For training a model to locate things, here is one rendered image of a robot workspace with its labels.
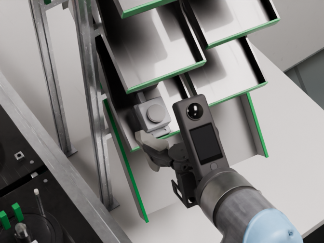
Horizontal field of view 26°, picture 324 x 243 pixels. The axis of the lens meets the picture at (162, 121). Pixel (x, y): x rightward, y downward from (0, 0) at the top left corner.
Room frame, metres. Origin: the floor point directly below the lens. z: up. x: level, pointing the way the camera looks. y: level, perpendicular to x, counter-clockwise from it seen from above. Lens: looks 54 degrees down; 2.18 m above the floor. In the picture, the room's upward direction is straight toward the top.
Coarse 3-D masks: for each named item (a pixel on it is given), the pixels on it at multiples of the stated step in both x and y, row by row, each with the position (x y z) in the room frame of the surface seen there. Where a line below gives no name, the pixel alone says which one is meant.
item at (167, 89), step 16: (96, 48) 0.77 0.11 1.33; (112, 64) 0.79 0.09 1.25; (112, 80) 0.77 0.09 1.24; (176, 80) 0.78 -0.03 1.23; (112, 96) 0.74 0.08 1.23; (128, 96) 0.74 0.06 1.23; (176, 96) 0.75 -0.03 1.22; (128, 112) 0.72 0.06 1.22; (128, 128) 0.69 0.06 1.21; (176, 128) 0.70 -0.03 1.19; (128, 144) 0.66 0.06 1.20
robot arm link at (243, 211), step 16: (240, 192) 0.46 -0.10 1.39; (256, 192) 0.46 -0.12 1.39; (224, 208) 0.44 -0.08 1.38; (240, 208) 0.43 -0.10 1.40; (256, 208) 0.42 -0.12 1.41; (272, 208) 0.42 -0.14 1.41; (224, 224) 0.42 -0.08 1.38; (240, 224) 0.41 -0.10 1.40; (256, 224) 0.40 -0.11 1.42; (272, 224) 0.40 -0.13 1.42; (288, 224) 0.40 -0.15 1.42; (224, 240) 0.40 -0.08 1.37; (240, 240) 0.39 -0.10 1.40; (256, 240) 0.38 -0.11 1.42; (272, 240) 0.37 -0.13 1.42; (288, 240) 0.38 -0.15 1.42
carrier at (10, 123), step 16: (0, 112) 0.90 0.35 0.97; (0, 128) 0.86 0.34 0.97; (16, 128) 0.86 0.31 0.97; (0, 144) 0.82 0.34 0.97; (16, 144) 0.82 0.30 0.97; (0, 160) 0.78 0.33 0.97; (16, 160) 0.78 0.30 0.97; (32, 160) 0.78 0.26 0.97; (0, 176) 0.74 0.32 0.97; (16, 176) 0.74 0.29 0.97; (0, 192) 0.71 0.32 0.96
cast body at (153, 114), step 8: (136, 96) 0.74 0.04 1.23; (144, 96) 0.73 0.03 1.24; (160, 96) 0.71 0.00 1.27; (144, 104) 0.69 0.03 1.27; (152, 104) 0.70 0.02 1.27; (160, 104) 0.70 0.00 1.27; (136, 112) 0.70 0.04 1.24; (144, 112) 0.68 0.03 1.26; (152, 112) 0.68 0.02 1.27; (160, 112) 0.68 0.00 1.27; (136, 120) 0.70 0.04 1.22; (144, 120) 0.67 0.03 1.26; (152, 120) 0.67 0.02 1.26; (160, 120) 0.67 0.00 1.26; (168, 120) 0.67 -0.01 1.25; (144, 128) 0.67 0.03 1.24; (152, 128) 0.66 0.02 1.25; (160, 128) 0.68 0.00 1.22; (168, 128) 0.68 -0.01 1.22; (160, 136) 0.67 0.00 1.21
